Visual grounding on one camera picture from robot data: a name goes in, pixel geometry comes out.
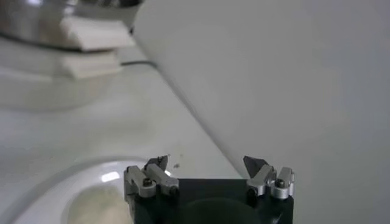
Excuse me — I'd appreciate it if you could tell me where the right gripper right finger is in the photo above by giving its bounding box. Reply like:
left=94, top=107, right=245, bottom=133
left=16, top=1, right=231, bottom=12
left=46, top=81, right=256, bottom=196
left=243, top=155, right=296, bottom=200

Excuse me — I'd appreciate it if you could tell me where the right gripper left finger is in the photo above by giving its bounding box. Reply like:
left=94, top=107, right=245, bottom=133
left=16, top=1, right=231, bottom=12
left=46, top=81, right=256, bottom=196
left=123, top=154, right=180, bottom=203

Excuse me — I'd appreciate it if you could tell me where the stainless steel steamer basket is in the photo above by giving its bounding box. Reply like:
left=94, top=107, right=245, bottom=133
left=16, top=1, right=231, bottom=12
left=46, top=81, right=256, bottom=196
left=0, top=0, right=144, bottom=52

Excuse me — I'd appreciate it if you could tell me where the white round plate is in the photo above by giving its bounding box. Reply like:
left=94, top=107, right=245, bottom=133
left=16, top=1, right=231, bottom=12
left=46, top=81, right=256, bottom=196
left=0, top=155, right=159, bottom=224

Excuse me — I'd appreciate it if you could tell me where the white electric cooker base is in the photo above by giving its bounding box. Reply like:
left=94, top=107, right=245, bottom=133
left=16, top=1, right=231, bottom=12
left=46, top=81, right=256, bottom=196
left=0, top=36, right=123, bottom=112

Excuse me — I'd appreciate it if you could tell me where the black cooker power cord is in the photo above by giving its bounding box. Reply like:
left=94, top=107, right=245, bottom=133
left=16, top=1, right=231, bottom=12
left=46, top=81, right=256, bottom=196
left=120, top=60, right=158, bottom=68

